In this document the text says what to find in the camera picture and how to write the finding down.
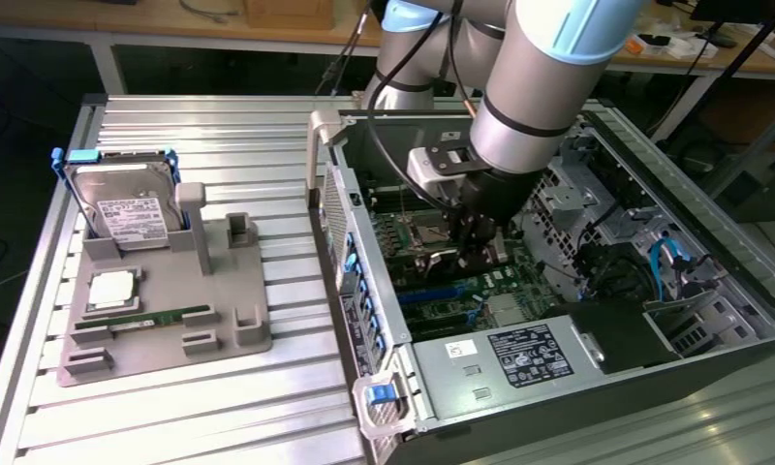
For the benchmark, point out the grey parts rack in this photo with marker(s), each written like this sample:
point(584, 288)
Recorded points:
point(168, 349)

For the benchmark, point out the black open PC case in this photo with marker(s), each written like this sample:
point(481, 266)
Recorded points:
point(620, 416)

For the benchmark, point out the white and black device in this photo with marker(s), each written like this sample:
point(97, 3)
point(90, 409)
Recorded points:
point(677, 48)

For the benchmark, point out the blue expansion slot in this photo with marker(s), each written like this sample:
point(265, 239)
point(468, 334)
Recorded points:
point(429, 294)

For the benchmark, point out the metal disk bay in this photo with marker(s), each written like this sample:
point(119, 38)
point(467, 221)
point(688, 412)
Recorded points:
point(691, 334)

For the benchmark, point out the green motherboard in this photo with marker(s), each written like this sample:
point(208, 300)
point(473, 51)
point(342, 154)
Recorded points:
point(516, 286)

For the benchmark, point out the black plastic shroud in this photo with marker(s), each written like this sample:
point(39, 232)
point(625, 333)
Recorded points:
point(613, 334)

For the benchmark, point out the blue case latch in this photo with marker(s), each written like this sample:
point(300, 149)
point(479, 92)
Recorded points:
point(380, 393)

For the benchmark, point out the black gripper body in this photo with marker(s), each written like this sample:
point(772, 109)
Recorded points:
point(500, 194)

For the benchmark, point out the silver CPU chip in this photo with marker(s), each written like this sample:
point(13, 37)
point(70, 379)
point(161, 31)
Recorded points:
point(110, 290)

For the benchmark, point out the black floor cabinet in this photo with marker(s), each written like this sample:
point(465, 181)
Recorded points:
point(768, 194)

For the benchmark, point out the orange small item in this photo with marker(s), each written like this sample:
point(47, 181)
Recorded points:
point(631, 44)

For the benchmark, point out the silver chipset heatsink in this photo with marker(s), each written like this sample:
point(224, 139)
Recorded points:
point(508, 310)

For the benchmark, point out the metal locking lever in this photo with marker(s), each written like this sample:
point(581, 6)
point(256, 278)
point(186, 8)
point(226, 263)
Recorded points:
point(400, 201)

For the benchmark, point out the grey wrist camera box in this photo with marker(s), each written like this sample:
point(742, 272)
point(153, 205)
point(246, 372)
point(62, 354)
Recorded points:
point(429, 181)

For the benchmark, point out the CPU socket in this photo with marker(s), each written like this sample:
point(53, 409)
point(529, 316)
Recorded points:
point(429, 232)

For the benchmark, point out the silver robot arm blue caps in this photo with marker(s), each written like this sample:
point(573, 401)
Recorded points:
point(536, 87)

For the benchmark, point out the grey power supply unit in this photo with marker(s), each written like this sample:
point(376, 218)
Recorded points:
point(464, 382)

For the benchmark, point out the hard disk with blue carrier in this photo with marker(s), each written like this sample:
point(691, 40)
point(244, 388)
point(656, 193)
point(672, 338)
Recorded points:
point(129, 208)

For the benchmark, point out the wooden workbench white frame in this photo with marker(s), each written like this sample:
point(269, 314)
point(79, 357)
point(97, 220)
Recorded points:
point(168, 26)

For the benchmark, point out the silver metal drive cage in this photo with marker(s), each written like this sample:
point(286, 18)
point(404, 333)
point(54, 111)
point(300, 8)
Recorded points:
point(575, 208)

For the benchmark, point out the black slanted pole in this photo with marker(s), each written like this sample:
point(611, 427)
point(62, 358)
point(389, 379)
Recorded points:
point(758, 41)

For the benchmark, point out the black monitor with stand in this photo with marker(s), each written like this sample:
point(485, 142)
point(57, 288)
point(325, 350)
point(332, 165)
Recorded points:
point(736, 9)

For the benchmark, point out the green RAM stick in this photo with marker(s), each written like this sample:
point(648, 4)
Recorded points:
point(147, 319)

